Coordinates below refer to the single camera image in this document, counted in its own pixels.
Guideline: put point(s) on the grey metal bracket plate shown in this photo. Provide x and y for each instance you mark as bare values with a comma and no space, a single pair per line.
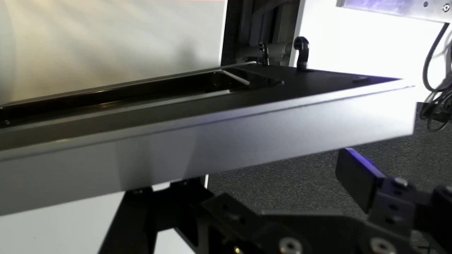
400,7

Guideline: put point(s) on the black microwave door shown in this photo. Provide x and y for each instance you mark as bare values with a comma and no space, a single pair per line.
212,141

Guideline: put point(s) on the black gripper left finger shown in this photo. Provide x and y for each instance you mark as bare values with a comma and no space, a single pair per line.
131,220

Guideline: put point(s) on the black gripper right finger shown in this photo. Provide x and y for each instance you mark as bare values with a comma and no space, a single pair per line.
360,178

